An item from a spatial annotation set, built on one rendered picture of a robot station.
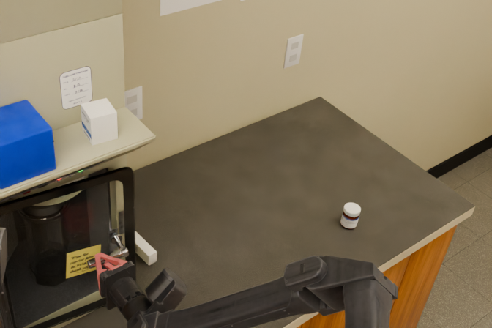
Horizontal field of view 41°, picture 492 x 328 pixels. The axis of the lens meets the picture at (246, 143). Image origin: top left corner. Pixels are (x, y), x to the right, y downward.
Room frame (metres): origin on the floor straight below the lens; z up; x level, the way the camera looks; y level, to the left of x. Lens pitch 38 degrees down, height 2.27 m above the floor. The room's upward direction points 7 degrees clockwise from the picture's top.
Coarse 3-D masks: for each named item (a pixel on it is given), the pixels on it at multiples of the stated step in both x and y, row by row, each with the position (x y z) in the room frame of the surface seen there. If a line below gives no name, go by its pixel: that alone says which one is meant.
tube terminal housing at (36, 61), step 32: (64, 32) 0.98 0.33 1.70; (96, 32) 1.02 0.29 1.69; (0, 64) 0.90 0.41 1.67; (32, 64) 0.94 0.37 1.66; (64, 64) 0.98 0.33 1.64; (96, 64) 1.02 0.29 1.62; (0, 96) 0.90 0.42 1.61; (32, 96) 0.93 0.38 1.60; (96, 96) 1.01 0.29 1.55; (32, 192) 0.92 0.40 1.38
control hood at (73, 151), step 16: (128, 112) 1.03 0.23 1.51; (64, 128) 0.96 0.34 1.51; (80, 128) 0.97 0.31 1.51; (128, 128) 0.98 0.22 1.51; (144, 128) 0.99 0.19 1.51; (64, 144) 0.91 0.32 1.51; (80, 144) 0.92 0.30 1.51; (96, 144) 0.92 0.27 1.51; (112, 144) 0.93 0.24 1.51; (128, 144) 0.94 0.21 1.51; (144, 144) 0.96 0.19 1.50; (64, 160) 0.87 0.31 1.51; (80, 160) 0.88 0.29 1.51; (96, 160) 0.89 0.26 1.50; (48, 176) 0.83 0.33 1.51; (0, 192) 0.77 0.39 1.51; (16, 192) 0.79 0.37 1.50
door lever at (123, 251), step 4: (116, 236) 0.99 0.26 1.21; (120, 236) 0.99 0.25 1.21; (112, 240) 0.98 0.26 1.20; (116, 240) 0.98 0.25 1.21; (120, 240) 0.98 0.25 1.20; (116, 244) 0.97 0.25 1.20; (120, 244) 0.97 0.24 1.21; (120, 248) 0.96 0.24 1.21; (124, 248) 0.96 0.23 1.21; (112, 252) 0.94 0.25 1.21; (116, 252) 0.94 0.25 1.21; (120, 252) 0.95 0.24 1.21; (124, 252) 0.95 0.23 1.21; (128, 252) 0.95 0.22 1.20; (112, 256) 0.93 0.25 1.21; (116, 256) 0.94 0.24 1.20; (120, 256) 0.94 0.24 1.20; (124, 256) 0.94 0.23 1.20; (88, 260) 0.91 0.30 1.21; (92, 260) 0.91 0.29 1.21; (100, 260) 0.92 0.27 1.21; (104, 260) 0.92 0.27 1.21; (88, 264) 0.90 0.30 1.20; (92, 264) 0.91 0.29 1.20
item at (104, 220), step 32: (64, 192) 0.93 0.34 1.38; (96, 192) 0.97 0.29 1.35; (128, 192) 1.01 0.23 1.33; (0, 224) 0.86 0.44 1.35; (32, 224) 0.89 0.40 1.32; (64, 224) 0.93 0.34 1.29; (96, 224) 0.96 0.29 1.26; (128, 224) 1.01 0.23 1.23; (32, 256) 0.88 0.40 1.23; (64, 256) 0.92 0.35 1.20; (128, 256) 1.00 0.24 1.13; (32, 288) 0.88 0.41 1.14; (64, 288) 0.92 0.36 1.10; (96, 288) 0.96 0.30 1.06; (32, 320) 0.87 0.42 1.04; (64, 320) 0.91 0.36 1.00
